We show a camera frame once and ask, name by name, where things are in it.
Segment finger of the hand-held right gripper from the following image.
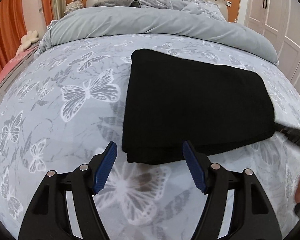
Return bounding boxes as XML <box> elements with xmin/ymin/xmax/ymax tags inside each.
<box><xmin>274</xmin><ymin>121</ymin><xmax>300</xmax><ymax>153</ymax></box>

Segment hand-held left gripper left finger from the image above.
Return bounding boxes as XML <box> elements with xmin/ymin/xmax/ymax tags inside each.
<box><xmin>18</xmin><ymin>141</ymin><xmax>118</xmax><ymax>240</ymax></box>

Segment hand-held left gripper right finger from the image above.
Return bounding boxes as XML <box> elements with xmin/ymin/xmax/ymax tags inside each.
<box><xmin>182</xmin><ymin>140</ymin><xmax>283</xmax><ymax>240</ymax></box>

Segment black pants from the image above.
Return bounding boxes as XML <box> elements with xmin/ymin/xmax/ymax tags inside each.
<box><xmin>122</xmin><ymin>49</ymin><xmax>276</xmax><ymax>164</ymax></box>

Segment butterfly print bed sheet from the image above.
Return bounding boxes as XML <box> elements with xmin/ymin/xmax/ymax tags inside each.
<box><xmin>0</xmin><ymin>31</ymin><xmax>300</xmax><ymax>240</ymax></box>

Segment white wardrobe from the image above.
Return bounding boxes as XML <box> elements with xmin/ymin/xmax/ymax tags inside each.
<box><xmin>237</xmin><ymin>0</ymin><xmax>300</xmax><ymax>85</ymax></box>

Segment pink blanket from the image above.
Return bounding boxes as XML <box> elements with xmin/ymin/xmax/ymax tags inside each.
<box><xmin>0</xmin><ymin>45</ymin><xmax>38</xmax><ymax>88</ymax></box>

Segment flower shaped plush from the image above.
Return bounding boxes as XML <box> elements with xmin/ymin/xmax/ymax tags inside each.
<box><xmin>18</xmin><ymin>31</ymin><xmax>40</xmax><ymax>53</ymax></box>

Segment grey duvet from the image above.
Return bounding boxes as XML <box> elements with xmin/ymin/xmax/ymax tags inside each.
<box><xmin>34</xmin><ymin>0</ymin><xmax>279</xmax><ymax>65</ymax></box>

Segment fluffy beige ornament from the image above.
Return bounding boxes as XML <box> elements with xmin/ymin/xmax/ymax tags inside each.
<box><xmin>64</xmin><ymin>1</ymin><xmax>85</xmax><ymax>14</ymax></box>

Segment grey furry pillow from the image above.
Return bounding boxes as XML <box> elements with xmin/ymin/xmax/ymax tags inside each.
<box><xmin>93</xmin><ymin>0</ymin><xmax>140</xmax><ymax>7</ymax></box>

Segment orange curtain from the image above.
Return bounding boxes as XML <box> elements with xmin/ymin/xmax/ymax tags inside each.
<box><xmin>0</xmin><ymin>0</ymin><xmax>53</xmax><ymax>85</ymax></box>

